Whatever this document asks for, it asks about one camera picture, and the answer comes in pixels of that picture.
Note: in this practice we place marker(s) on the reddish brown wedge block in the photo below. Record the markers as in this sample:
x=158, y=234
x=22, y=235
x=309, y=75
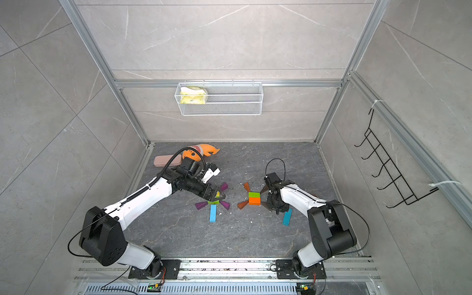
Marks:
x=243, y=204

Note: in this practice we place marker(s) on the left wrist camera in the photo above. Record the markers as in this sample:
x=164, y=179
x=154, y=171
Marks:
x=210, y=172

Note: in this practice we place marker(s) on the orange fish plush toy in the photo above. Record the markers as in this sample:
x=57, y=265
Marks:
x=202, y=149

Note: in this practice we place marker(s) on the small teal block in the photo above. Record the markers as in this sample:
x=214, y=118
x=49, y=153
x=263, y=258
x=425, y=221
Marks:
x=287, y=217

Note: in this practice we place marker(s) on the orange brown wedge block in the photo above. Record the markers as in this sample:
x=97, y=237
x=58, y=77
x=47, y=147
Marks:
x=247, y=187

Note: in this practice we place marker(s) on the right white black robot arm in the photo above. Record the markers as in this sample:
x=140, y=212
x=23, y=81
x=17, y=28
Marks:
x=331, y=232

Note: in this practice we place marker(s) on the orange rectangular block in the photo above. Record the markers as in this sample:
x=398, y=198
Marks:
x=255, y=201

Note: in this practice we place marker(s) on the light blue eraser block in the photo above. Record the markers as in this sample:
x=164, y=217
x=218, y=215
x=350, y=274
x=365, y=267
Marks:
x=213, y=210

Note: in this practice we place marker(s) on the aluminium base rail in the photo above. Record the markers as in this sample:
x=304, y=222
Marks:
x=231, y=276

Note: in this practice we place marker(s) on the white wire wall basket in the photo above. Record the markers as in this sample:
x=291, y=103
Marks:
x=225, y=99

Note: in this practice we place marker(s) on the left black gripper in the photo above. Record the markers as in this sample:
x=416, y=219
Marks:
x=205, y=195

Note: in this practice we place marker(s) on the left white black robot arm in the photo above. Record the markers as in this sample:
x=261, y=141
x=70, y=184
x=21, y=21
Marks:
x=102, y=234

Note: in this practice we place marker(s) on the black wire hook rack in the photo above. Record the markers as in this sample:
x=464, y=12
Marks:
x=389, y=168

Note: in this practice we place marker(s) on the yellow white cloth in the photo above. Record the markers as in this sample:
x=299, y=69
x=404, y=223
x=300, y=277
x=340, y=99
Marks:
x=193, y=95

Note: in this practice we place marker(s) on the pink rectangular case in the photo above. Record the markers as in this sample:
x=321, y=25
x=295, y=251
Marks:
x=161, y=161

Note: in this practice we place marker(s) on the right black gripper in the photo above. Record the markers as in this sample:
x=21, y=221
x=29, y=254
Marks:
x=284, y=208

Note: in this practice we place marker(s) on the purple wedge block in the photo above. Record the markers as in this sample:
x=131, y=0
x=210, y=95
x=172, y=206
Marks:
x=224, y=187
x=201, y=205
x=226, y=205

